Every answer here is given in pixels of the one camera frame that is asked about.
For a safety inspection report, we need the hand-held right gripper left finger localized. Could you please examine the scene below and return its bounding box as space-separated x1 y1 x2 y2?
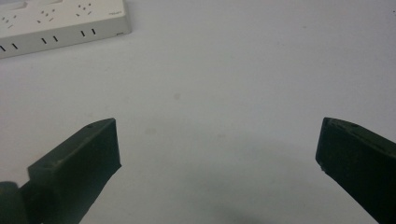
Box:
20 118 122 224

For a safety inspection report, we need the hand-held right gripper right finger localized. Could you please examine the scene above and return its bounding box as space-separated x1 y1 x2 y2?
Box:
315 117 396 224

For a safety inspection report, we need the white power strip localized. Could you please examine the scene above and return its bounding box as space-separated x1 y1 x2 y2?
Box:
0 0 133 60

